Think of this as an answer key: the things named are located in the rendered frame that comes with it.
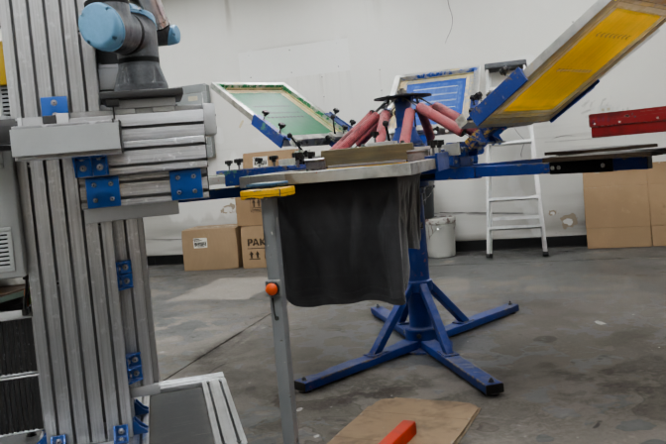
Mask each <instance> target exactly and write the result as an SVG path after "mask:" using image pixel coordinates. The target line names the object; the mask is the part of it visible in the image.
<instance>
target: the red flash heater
mask: <svg viewBox="0 0 666 444"><path fill-rule="evenodd" d="M589 127H590V128H592V138H599V137H611V136H622V135H634V134H646V133H658V132H666V106H660V107H651V108H642V109H633V110H624V111H615V112H607V113H598V114H590V115H589Z"/></svg>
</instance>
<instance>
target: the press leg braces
mask: <svg viewBox="0 0 666 444"><path fill-rule="evenodd" d="M432 284H433V289H432V290H431V293H430V290H429V288H428V286H427V283H423V284H420V285H419V291H420V294H421V297H422V299H423V302H424V304H425V307H426V309H427V312H428V314H429V317H430V319H431V322H432V324H433V327H434V330H435V332H436V335H437V338H438V340H439V343H440V346H441V348H442V350H438V351H437V352H438V353H439V354H441V355H442V356H444V357H445V358H446V357H453V356H459V354H458V353H457V352H455V351H453V348H452V345H451V343H450V340H449V337H448V335H447V332H446V330H445V327H444V325H443V322H442V319H441V317H440V314H439V312H438V310H437V307H436V305H435V302H434V300H433V297H432V295H433V296H434V297H435V298H436V299H437V300H438V301H439V302H440V303H441V304H442V305H443V306H444V307H445V308H446V309H447V310H448V311H449V312H450V313H451V314H452V315H453V316H454V317H455V318H456V319H457V321H454V322H452V323H455V324H465V323H468V322H470V321H473V320H474V319H470V318H468V317H467V316H466V315H465V314H464V313H463V312H462V311H461V310H460V309H459V308H458V307H457V306H456V305H455V304H454V303H453V302H452V301H451V300H450V299H449V298H448V297H447V296H446V295H445V294H444V293H443V291H442V290H441V289H440V288H439V287H438V286H437V285H436V284H435V283H434V282H432ZM431 294H432V295H431ZM411 295H412V285H411V284H409V285H408V286H407V289H406V291H405V299H406V304H404V305H395V306H394V307H393V308H392V310H391V312H390V314H389V316H388V319H387V321H386V322H385V324H384V326H383V328H382V330H381V332H380V334H379V336H378V337H377V339H376V341H375V343H374V345H373V347H372V349H371V351H370V352H369V353H366V354H364V356H369V357H376V356H379V355H381V354H384V353H387V352H388V350H384V347H385V345H386V343H387V341H388V339H389V336H390V334H391V332H392V330H393V329H394V327H395V325H396V324H397V325H404V324H409V322H408V321H406V318H407V315H408V304H407V303H408V301H409V299H410V297H411Z"/></svg>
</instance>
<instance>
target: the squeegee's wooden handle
mask: <svg viewBox="0 0 666 444"><path fill-rule="evenodd" d="M410 150H414V145H413V143H401V144H390V145H379V146H368V147H359V148H348V149H337V150H326V151H321V158H324V159H325V162H326V168H328V166H338V165H350V164H362V163H374V162H385V161H397V160H406V161H407V162H408V160H407V152H406V151H410Z"/></svg>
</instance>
